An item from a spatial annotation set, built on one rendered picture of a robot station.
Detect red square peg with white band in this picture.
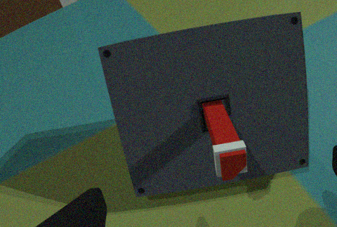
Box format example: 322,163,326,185
202,100,248,181

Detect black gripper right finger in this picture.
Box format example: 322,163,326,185
332,145,337,175

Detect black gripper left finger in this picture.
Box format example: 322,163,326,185
37,188,107,227

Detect grey square panel with hole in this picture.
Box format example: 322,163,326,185
98,11,309,197

